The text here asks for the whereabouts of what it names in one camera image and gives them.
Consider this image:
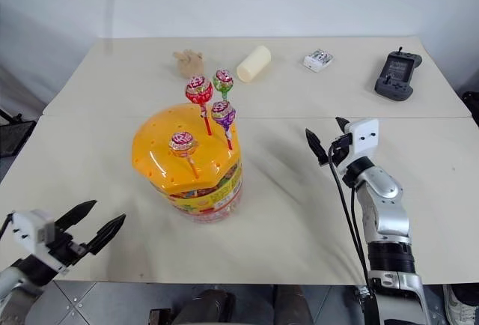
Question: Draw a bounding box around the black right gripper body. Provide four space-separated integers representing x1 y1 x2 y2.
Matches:
328 133 355 168

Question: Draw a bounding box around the white battery charger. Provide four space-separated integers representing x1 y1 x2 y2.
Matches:
301 48 335 73

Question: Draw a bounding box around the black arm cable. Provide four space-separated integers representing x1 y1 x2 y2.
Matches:
327 142 376 325
0 213 13 242

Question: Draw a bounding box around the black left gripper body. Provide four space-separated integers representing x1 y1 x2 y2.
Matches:
46 224 94 268

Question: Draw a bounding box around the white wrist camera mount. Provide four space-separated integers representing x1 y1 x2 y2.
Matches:
7 209 71 276
338 118 380 165

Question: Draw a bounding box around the pink wrapped lollipop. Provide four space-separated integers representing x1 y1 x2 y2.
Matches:
168 130 199 178

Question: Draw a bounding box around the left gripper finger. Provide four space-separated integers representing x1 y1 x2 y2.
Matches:
55 199 99 235
87 213 127 257

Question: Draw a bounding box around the green wrapped lollipop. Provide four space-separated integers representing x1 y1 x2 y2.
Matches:
212 68 235 102

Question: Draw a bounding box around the dark object beside table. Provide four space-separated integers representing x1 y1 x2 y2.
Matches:
461 91 479 124

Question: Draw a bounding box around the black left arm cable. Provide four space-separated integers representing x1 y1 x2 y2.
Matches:
0 213 13 242

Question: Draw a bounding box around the purple wrapped lollipop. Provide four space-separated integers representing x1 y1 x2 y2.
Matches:
210 100 237 151

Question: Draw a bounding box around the black handheld game controller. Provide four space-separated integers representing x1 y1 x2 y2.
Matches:
373 45 424 103

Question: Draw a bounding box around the small black bracket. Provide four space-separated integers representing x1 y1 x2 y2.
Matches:
147 307 174 325

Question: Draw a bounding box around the black frame stand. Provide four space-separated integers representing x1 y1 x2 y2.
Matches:
0 109 37 160

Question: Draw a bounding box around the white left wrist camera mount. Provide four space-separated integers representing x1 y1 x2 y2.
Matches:
7 209 71 276

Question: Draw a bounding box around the dark rounded shape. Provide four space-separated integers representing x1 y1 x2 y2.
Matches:
171 288 237 325

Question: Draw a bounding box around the cream cylinder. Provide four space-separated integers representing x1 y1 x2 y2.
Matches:
235 44 272 84

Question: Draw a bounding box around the wooden hand model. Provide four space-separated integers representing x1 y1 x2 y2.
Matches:
171 49 205 79

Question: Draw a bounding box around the red wrapped lollipop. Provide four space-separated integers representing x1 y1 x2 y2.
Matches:
185 75 215 136

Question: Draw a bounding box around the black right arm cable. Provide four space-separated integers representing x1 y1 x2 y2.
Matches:
327 142 376 325

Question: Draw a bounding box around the yellow-lidded lollipop jar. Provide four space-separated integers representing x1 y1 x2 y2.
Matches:
130 103 244 226

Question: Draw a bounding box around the cream table cloth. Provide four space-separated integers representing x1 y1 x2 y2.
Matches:
0 115 479 286
42 36 473 120

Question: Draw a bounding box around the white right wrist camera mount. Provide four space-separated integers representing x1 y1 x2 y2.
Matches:
338 118 380 165

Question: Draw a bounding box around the white shoe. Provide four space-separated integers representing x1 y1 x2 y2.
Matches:
442 283 479 325

